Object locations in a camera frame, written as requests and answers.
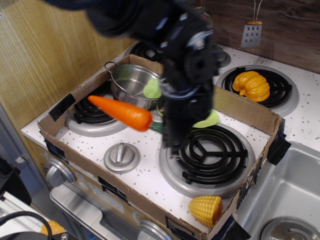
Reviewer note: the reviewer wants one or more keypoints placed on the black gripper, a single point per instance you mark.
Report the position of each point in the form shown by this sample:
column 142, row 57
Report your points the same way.
column 181, row 110

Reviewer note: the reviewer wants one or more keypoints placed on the orange toy carrot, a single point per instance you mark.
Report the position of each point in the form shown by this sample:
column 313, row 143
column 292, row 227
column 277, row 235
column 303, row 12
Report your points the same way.
column 132, row 116

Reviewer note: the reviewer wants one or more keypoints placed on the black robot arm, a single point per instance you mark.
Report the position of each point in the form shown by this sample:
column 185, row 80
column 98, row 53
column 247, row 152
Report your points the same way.
column 189, row 54

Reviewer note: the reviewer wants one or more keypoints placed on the light green plate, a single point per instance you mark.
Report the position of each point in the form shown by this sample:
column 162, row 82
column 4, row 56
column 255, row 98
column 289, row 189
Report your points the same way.
column 211, row 120

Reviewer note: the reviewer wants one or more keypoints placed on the middle silver stove knob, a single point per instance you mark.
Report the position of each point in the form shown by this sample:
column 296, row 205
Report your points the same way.
column 157, row 116

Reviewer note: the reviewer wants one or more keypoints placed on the silver stove knob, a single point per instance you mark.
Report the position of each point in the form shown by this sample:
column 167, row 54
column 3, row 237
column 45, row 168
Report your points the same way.
column 157, row 116
column 122, row 158
column 224, row 58

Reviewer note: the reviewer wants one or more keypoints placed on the front right black burner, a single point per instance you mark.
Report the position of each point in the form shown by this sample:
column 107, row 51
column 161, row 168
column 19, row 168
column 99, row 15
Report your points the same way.
column 214, row 161

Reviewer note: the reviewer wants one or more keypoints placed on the black burner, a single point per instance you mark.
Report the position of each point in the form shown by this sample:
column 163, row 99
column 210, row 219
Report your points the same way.
column 284, row 96
column 142, row 50
column 87, row 120
column 214, row 161

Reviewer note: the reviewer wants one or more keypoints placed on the front silver stove knob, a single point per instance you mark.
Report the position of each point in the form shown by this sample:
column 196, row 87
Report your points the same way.
column 122, row 158

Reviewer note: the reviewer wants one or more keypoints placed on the green toy vegetable chunk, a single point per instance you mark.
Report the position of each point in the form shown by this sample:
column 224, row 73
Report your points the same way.
column 152, row 89

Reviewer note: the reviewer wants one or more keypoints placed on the yellow toy corn cob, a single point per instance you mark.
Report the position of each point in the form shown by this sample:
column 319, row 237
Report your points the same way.
column 206, row 209

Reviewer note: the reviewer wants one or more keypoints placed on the small steel pot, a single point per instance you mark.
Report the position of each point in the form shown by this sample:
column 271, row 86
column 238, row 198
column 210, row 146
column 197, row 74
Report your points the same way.
column 128, row 82

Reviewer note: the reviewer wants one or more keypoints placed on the right oven front knob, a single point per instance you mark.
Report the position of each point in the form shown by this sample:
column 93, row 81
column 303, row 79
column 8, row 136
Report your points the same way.
column 151, row 231

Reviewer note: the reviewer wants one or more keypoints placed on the oven knob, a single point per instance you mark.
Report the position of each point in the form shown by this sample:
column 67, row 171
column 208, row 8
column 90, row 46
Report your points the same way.
column 151, row 231
column 58, row 174

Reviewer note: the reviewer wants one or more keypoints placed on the front left black burner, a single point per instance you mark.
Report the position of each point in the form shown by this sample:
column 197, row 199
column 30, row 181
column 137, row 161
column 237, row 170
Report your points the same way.
column 87, row 120

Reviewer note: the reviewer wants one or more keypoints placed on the yellow toy pumpkin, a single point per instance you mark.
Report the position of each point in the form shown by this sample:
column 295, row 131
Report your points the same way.
column 252, row 85

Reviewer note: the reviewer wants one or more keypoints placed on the back silver stove knob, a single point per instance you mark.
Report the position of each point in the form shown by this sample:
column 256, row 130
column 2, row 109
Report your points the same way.
column 224, row 58

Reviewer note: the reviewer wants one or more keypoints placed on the back left black burner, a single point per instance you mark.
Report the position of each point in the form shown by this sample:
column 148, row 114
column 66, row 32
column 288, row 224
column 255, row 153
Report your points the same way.
column 142, row 50

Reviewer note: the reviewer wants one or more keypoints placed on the left oven front knob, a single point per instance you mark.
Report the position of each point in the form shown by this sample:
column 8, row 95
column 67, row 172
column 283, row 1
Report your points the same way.
column 58, row 174

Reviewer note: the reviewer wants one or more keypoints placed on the back right black burner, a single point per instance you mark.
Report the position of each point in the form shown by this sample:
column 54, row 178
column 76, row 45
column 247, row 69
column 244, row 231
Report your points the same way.
column 284, row 96

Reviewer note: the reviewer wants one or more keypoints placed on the silver toy sink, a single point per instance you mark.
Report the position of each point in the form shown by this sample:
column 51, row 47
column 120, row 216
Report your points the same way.
column 285, row 202

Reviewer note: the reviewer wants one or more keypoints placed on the hanging silver spatula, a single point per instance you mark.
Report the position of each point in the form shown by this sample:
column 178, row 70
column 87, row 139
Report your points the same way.
column 252, row 30

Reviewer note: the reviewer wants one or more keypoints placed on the hanging silver strainer ladle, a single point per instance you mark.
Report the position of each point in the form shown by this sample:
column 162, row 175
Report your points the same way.
column 205, row 13

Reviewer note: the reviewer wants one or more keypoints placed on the orange object bottom left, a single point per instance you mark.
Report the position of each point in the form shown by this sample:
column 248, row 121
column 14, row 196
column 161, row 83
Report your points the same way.
column 54, row 226

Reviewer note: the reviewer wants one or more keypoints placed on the silver oven door handle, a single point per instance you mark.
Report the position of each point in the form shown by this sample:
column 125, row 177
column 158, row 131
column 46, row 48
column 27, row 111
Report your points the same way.
column 91, row 215

